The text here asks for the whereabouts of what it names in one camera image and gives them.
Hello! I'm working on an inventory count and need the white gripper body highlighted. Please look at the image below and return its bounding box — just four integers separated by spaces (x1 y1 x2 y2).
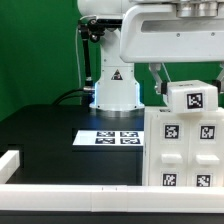
120 3 224 63

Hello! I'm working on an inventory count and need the white block with marker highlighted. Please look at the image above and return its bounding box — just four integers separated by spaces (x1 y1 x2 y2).
163 80 218 113

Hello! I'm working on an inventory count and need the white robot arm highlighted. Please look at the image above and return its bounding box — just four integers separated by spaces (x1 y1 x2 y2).
77 0 224 113

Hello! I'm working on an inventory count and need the white front fence rail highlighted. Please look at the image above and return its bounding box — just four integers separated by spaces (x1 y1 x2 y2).
0 184 224 213

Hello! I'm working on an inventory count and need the white left fence piece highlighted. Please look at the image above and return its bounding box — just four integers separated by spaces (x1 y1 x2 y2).
0 150 20 184

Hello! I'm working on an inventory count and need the white cabinet box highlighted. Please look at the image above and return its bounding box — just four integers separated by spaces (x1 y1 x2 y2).
142 107 224 188

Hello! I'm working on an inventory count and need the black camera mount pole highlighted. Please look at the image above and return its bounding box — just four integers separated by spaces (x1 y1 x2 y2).
78 18 122 91

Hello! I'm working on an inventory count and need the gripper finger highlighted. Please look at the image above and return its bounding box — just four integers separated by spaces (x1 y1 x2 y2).
212 61 224 94
149 63 167 95

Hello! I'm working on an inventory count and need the white marker base plate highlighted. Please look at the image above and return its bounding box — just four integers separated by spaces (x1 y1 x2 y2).
73 130 144 146

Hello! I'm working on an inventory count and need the black cable bundle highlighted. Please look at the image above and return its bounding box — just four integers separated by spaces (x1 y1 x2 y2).
52 88 94 106

